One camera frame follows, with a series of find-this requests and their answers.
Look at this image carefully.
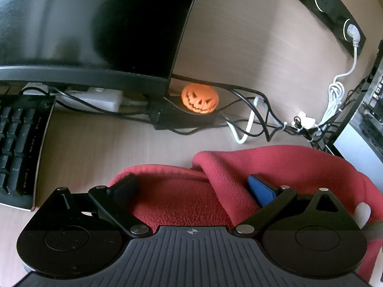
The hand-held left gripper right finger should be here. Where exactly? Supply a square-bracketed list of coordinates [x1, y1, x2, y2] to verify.
[235, 175, 360, 238]

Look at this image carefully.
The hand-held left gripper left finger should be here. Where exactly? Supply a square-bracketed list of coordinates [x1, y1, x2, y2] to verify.
[30, 173, 152, 238]

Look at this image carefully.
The red fleece hooded garment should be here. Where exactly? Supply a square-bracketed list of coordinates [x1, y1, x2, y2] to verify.
[108, 145, 379, 284]

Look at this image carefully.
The black power brick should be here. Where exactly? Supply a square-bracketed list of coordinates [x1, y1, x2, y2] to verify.
[147, 96, 218, 131]

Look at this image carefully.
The white power adapter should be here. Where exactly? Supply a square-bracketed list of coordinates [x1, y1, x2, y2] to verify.
[22, 84, 125, 112]

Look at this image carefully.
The white glass-sided computer case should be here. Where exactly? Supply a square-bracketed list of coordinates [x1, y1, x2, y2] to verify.
[326, 40, 383, 192]

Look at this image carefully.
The orange pumpkin figure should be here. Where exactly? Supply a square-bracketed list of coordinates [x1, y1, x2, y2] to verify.
[181, 84, 219, 115]

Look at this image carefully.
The black keyboard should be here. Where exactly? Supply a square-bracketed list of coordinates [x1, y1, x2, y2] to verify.
[0, 94, 57, 213]

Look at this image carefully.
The black curved monitor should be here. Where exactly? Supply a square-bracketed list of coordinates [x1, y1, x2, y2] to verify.
[0, 0, 204, 98]

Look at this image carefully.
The short white cable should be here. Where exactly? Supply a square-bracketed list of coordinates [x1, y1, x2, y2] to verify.
[227, 96, 259, 144]

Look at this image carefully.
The black cable bundle beside case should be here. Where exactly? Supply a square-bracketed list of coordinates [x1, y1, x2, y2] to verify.
[283, 115, 340, 151]

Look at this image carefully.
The white cable tag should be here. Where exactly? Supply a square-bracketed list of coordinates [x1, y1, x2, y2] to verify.
[295, 111, 318, 130]

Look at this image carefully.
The black cable tangle behind monitor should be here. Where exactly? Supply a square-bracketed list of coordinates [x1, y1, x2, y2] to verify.
[48, 73, 286, 142]

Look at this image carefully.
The white plug with cable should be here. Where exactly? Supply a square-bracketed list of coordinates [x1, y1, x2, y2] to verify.
[316, 25, 360, 127]

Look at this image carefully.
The black wall socket panel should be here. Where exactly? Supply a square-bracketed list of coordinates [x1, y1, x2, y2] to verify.
[266, 0, 367, 58]

